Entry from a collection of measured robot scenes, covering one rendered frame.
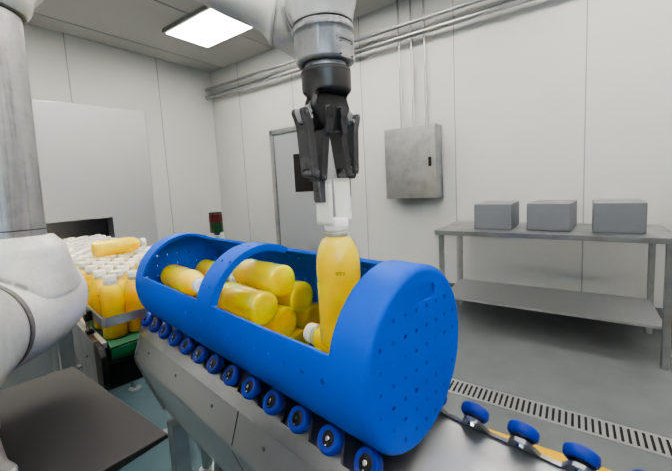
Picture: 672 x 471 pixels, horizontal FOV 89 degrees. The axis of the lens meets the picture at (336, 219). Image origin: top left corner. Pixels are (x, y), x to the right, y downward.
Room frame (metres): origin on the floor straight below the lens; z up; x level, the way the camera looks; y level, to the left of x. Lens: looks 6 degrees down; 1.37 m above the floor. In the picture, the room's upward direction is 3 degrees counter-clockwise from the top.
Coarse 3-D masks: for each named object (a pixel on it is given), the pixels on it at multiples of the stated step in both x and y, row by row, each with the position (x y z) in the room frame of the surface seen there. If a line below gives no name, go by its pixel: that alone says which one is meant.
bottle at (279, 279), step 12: (240, 264) 0.82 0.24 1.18; (252, 264) 0.79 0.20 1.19; (264, 264) 0.77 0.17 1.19; (276, 264) 0.75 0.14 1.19; (240, 276) 0.80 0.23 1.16; (252, 276) 0.76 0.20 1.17; (264, 276) 0.73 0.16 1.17; (276, 276) 0.73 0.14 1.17; (288, 276) 0.76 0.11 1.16; (264, 288) 0.74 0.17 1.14; (276, 288) 0.73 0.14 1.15; (288, 288) 0.75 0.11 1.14
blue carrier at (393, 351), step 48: (192, 240) 1.13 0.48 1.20; (144, 288) 0.94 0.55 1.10; (384, 288) 0.47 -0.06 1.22; (432, 288) 0.54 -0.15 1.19; (192, 336) 0.79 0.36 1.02; (240, 336) 0.60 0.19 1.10; (336, 336) 0.45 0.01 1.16; (384, 336) 0.44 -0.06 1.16; (432, 336) 0.53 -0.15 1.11; (288, 384) 0.52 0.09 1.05; (336, 384) 0.44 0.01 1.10; (384, 384) 0.43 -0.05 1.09; (432, 384) 0.53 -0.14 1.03; (384, 432) 0.43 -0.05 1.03
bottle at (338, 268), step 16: (336, 240) 0.52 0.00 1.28; (352, 240) 0.54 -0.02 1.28; (320, 256) 0.53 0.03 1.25; (336, 256) 0.51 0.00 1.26; (352, 256) 0.52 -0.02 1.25; (320, 272) 0.52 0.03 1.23; (336, 272) 0.51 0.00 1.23; (352, 272) 0.52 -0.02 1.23; (320, 288) 0.53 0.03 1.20; (336, 288) 0.51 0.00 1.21; (352, 288) 0.52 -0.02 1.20; (320, 304) 0.53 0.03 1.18; (336, 304) 0.51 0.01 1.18; (320, 320) 0.53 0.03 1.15; (336, 320) 0.51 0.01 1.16; (320, 336) 0.54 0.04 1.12
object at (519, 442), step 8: (448, 416) 0.59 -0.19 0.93; (456, 416) 0.58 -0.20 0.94; (464, 416) 0.55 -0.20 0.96; (472, 416) 0.54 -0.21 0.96; (464, 424) 0.57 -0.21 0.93; (472, 424) 0.54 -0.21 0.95; (480, 424) 0.53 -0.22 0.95; (488, 432) 0.54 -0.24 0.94; (504, 440) 0.52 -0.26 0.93; (512, 440) 0.50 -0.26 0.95; (520, 440) 0.49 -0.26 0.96; (520, 448) 0.49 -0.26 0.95; (528, 448) 0.48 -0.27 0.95; (536, 456) 0.49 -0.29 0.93; (544, 456) 0.48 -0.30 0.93; (560, 464) 0.47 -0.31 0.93; (568, 464) 0.44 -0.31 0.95; (576, 464) 0.44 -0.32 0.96
